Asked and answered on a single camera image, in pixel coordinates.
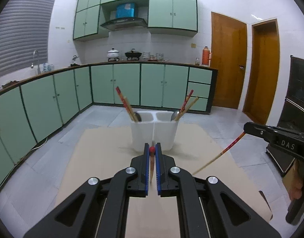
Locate orange red patterned chopstick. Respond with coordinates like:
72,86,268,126
192,131,247,176

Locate red-handled chopstick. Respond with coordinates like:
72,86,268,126
149,146,156,184

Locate plain bamboo chopstick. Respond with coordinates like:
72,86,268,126
174,96,199,121

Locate black chopstick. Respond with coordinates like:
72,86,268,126
115,86,138,122

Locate green lower kitchen cabinets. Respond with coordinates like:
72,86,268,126
0,62,217,185

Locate person's right hand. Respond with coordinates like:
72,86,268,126
282,159,303,201

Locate wooden door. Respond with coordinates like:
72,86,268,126
243,19,280,124
211,12,248,109

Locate white twin utensil holder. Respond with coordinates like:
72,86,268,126
131,110,178,152

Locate orange thermos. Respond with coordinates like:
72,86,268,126
202,46,212,66

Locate small glass jar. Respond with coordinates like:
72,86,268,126
195,58,200,66

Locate black wok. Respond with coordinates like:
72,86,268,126
125,48,142,61

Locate white cooking pot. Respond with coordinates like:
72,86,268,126
107,48,120,62

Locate chrome sink faucet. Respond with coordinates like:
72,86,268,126
31,49,41,75

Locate black range hood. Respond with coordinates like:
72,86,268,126
100,17,148,31

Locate blue box on hood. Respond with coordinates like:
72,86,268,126
116,3,137,18

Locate grey window blind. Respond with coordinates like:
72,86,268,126
0,0,55,77

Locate green upper wall cabinets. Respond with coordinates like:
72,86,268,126
73,0,198,41

